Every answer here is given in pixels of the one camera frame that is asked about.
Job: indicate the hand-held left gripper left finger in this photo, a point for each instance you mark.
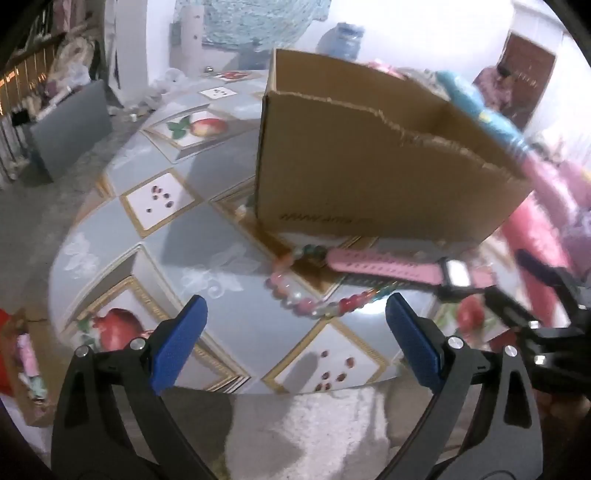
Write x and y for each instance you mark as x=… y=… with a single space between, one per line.
x=180 y=341

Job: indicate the red paper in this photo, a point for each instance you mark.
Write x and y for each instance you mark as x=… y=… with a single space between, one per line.
x=5 y=350

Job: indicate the cluttered shelf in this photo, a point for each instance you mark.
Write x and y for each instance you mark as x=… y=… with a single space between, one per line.
x=69 y=60

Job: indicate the brown wooden door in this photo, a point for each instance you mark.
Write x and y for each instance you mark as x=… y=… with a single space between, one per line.
x=531 y=60

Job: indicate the white fluffy rug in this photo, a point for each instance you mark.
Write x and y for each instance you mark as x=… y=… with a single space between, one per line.
x=314 y=429

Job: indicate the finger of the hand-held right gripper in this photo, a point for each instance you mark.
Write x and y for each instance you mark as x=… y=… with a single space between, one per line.
x=508 y=307
x=545 y=272

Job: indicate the blue pillow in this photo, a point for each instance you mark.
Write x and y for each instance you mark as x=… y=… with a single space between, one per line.
x=480 y=110

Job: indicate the blue water jug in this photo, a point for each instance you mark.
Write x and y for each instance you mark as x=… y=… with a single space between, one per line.
x=341 y=41

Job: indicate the teal patterned cloth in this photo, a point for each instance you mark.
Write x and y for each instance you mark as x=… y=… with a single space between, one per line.
x=249 y=23

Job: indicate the brown cardboard box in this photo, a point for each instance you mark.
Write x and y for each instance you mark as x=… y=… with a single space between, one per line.
x=369 y=184

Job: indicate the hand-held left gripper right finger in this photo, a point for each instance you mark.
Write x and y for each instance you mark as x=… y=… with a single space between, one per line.
x=413 y=341

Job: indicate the grey box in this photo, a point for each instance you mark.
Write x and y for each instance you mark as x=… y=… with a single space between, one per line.
x=69 y=134

